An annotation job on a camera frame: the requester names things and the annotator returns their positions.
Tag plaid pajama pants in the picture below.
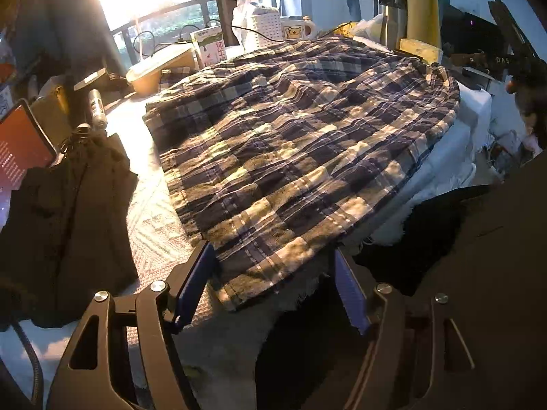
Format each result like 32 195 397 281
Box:
143 37 460 311

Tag black folded garment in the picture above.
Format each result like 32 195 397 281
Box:
1 132 138 330

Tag tablet with red screen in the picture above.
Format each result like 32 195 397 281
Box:
0 99 57 227

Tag silver spray can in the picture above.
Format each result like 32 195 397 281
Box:
88 89 108 129

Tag yellow box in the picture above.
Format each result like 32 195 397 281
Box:
399 38 443 64

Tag yellow lidded food container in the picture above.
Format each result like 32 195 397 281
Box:
125 43 196 96

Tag yellow packet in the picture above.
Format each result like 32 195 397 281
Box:
333 21 358 38

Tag steel thermos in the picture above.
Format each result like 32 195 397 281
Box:
380 5 407 50

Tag white bear mug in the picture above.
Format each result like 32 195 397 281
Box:
280 16 317 41

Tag dark blue curtain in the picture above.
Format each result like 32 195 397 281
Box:
1 0 125 80

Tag white green milk carton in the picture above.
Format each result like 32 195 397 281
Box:
190 26 227 69

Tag white perforated basket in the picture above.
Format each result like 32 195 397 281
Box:
243 10 284 52

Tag coiled black cable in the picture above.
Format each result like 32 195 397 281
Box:
59 123 96 155

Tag black power cable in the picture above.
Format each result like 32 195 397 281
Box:
132 18 356 58

